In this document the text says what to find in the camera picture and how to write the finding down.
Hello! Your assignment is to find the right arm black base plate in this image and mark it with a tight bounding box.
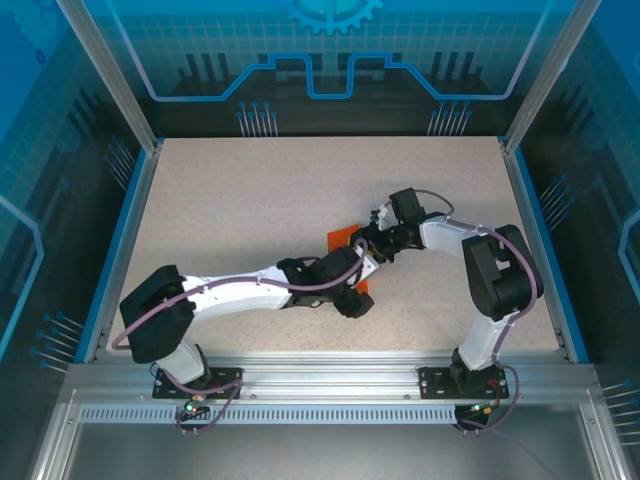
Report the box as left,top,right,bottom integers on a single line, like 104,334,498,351
418,366,511,400

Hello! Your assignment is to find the aluminium mounting rail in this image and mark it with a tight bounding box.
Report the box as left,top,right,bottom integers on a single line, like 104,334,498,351
67,349,601,406

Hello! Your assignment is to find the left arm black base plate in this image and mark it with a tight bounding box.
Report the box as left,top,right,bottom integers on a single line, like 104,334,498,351
152,366,245,400

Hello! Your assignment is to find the slotted grey cable duct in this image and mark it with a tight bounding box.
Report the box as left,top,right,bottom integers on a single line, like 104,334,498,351
78,403,460,426

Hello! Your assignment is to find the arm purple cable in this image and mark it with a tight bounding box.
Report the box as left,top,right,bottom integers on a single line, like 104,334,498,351
414,188,545,437
110,238,371,437

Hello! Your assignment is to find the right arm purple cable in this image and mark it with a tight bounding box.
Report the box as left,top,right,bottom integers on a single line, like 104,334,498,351
414,188,545,437

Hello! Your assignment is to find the aluminium frame post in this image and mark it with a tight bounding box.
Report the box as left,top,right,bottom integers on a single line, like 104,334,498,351
53,0,165,154
499,0,605,156

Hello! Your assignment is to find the orange paper sheet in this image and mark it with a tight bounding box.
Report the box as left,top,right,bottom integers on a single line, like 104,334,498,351
326,224,371,296

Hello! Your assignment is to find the left cable connector green light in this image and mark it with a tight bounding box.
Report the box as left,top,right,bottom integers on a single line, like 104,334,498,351
182,393,210,420

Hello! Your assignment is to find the aluminium blue side rail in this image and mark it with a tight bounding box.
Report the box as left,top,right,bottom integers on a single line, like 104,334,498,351
74,139,164,364
499,139,591,364

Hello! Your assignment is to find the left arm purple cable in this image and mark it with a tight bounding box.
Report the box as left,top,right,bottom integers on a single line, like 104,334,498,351
110,238,371,437

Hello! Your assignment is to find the right cable connector yellow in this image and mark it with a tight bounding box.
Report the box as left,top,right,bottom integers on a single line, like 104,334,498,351
467,399,502,417

